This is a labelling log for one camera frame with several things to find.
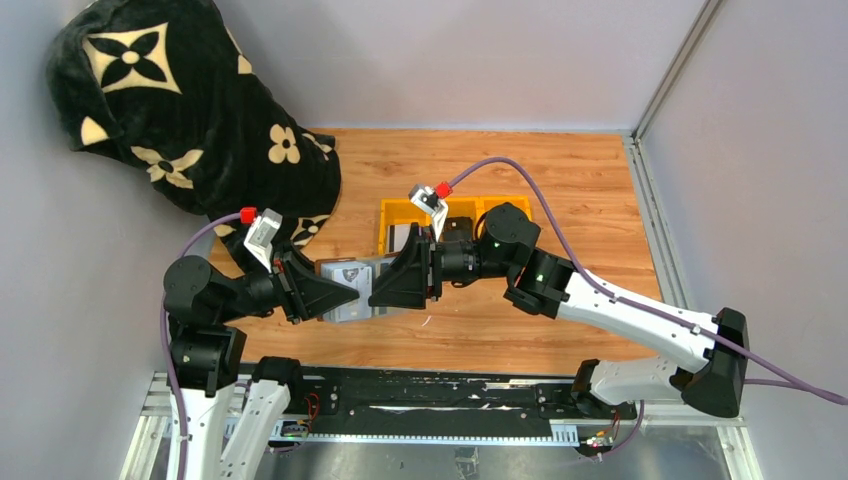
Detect brown leather card holder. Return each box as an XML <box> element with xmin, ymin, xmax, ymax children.
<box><xmin>318</xmin><ymin>256</ymin><xmax>401</xmax><ymax>324</ymax></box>

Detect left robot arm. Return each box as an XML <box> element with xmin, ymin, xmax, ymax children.
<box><xmin>163</xmin><ymin>251</ymin><xmax>360</xmax><ymax>479</ymax></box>

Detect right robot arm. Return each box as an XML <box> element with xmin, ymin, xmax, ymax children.
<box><xmin>368</xmin><ymin>203</ymin><xmax>748</xmax><ymax>418</ymax></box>

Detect black cards stack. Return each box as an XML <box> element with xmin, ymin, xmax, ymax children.
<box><xmin>441</xmin><ymin>216</ymin><xmax>475</xmax><ymax>242</ymax></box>

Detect silver cards stack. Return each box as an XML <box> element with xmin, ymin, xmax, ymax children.
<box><xmin>385</xmin><ymin>224</ymin><xmax>412</xmax><ymax>253</ymax></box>

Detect yellow bin with silver cards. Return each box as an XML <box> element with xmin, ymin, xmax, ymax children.
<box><xmin>377</xmin><ymin>198</ymin><xmax>430</xmax><ymax>255</ymax></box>

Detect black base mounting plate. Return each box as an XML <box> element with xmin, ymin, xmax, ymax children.
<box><xmin>285</xmin><ymin>366</ymin><xmax>636</xmax><ymax>439</ymax></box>

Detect black floral plush blanket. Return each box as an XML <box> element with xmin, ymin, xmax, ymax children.
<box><xmin>46</xmin><ymin>1</ymin><xmax>342</xmax><ymax>271</ymax></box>

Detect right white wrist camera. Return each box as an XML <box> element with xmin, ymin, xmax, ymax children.
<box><xmin>408</xmin><ymin>184</ymin><xmax>449</xmax><ymax>240</ymax></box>

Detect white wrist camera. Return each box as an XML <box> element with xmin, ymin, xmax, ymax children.
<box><xmin>408</xmin><ymin>184</ymin><xmax>449</xmax><ymax>240</ymax></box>
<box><xmin>243</xmin><ymin>209</ymin><xmax>282</xmax><ymax>273</ymax></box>

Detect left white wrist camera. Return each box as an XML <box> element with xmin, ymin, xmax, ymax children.
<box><xmin>243</xmin><ymin>209</ymin><xmax>282</xmax><ymax>273</ymax></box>

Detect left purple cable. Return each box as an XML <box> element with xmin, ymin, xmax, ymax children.
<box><xmin>160</xmin><ymin>206</ymin><xmax>258</xmax><ymax>480</ymax></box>

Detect purple cable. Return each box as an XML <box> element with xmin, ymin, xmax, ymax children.
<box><xmin>160</xmin><ymin>206</ymin><xmax>258</xmax><ymax>480</ymax></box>
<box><xmin>434</xmin><ymin>156</ymin><xmax>848</xmax><ymax>458</ymax></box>

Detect corner aluminium post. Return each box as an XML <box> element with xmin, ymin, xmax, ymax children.
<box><xmin>622</xmin><ymin>0</ymin><xmax>724</xmax><ymax>304</ymax></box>

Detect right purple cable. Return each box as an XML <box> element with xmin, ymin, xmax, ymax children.
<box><xmin>434</xmin><ymin>156</ymin><xmax>848</xmax><ymax>458</ymax></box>

